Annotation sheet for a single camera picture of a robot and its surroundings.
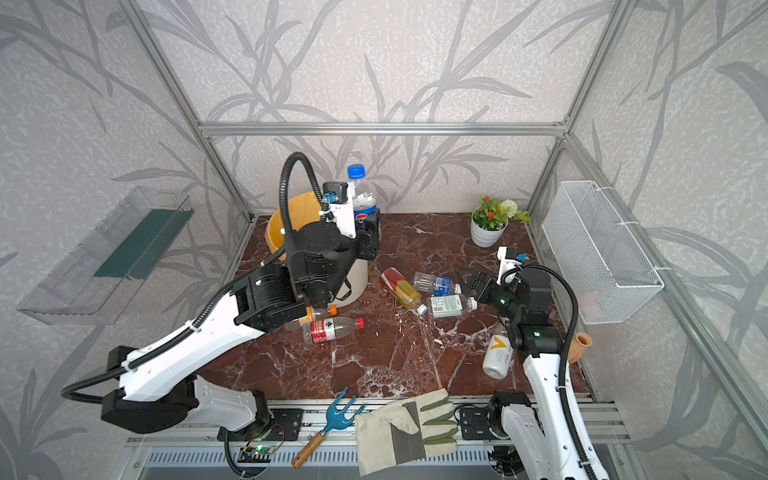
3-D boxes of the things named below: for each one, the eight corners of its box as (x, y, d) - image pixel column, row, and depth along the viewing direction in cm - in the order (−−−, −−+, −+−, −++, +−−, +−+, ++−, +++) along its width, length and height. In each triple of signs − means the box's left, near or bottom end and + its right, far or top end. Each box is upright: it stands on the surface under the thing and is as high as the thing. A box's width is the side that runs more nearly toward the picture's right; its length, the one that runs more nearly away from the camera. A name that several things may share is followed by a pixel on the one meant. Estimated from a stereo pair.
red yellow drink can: (378, 285, 101) (377, 275, 97) (391, 274, 104) (390, 264, 100) (409, 312, 95) (409, 303, 90) (422, 300, 98) (423, 290, 93)
